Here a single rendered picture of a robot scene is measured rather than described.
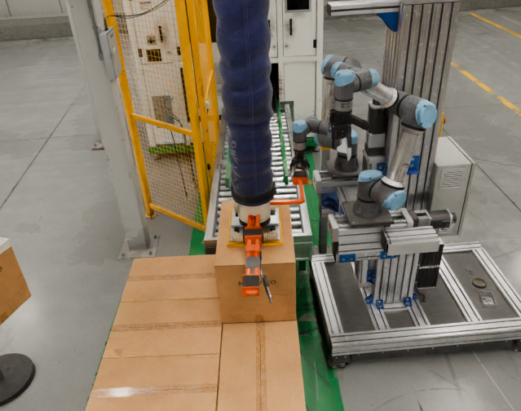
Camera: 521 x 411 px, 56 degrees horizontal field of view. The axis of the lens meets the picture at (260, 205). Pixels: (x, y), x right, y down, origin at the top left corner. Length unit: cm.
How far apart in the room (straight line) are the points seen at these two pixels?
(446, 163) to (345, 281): 114
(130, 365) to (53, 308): 143
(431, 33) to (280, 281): 136
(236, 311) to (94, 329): 132
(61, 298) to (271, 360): 198
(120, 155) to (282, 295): 178
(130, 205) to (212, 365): 182
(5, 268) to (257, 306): 133
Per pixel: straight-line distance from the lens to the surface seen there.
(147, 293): 296
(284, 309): 261
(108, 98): 358
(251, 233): 235
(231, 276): 246
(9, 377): 355
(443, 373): 327
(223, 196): 375
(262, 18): 213
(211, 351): 257
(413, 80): 252
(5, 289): 293
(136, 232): 409
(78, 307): 385
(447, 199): 284
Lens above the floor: 248
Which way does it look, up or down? 33 degrees down
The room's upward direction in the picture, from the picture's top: 3 degrees counter-clockwise
